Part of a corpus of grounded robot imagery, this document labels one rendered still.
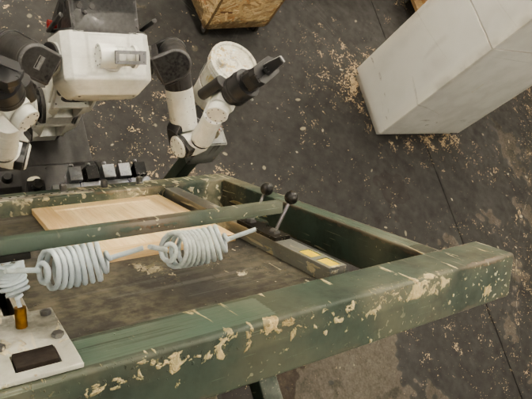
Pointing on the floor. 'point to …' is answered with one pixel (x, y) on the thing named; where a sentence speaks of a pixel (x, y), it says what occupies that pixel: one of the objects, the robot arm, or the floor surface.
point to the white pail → (222, 66)
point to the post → (180, 169)
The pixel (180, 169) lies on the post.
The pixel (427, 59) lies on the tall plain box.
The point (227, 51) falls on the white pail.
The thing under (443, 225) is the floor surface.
